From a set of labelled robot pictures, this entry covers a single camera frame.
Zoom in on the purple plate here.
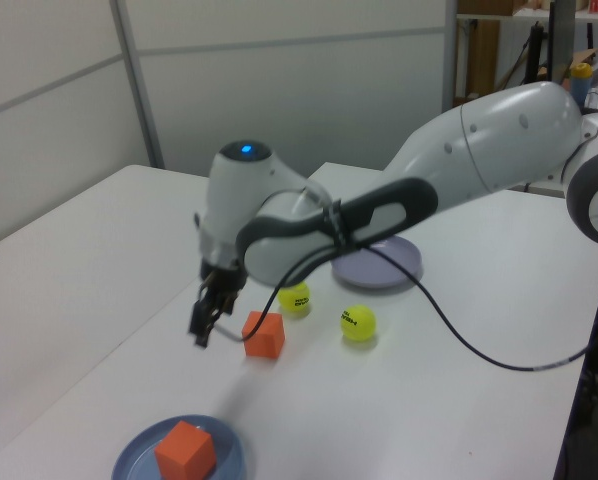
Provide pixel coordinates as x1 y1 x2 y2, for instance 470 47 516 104
330 235 424 290

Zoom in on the dark grey upright bar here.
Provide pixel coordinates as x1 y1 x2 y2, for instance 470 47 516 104
548 0 575 86

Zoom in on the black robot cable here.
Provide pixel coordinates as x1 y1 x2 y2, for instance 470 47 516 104
213 187 598 374

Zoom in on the grey metal post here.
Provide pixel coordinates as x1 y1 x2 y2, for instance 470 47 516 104
443 0 461 114

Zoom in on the yellow tennis ball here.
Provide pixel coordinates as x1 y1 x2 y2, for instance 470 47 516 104
339 304 378 343
277 282 312 318

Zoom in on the blue bottle yellow cap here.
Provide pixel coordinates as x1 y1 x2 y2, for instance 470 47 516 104
570 62 594 109

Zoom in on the black monitor pole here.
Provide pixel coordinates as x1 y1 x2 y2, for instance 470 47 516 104
526 20 550 85

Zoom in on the brown wooden panel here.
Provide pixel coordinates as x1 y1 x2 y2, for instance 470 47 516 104
466 19 500 99

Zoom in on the orange cube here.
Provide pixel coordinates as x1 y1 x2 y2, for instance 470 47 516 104
241 310 286 359
153 419 217 480

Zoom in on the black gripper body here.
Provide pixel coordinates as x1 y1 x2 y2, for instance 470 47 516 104
200 258 246 297

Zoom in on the blue plate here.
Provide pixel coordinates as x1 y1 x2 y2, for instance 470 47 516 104
111 414 245 480

